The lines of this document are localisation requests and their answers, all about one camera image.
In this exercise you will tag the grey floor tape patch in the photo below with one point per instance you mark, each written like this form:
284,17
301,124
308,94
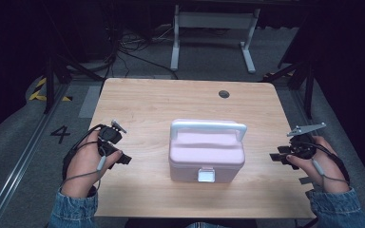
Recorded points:
89,102

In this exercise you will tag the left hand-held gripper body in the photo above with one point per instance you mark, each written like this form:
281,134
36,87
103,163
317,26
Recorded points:
110,135

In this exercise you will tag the metal floor rail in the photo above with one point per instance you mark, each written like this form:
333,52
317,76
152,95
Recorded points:
19,164

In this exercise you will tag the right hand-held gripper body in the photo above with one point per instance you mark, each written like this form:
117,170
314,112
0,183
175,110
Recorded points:
301,144

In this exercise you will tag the person's left hand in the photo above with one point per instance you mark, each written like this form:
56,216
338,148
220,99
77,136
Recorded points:
85,164

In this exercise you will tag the white metal desk frame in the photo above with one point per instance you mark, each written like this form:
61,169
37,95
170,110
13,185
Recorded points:
175,47

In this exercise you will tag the person's right hand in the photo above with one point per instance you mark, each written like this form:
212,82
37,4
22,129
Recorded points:
324,171

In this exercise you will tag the black metal stand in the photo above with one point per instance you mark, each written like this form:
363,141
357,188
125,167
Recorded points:
49,85
309,91

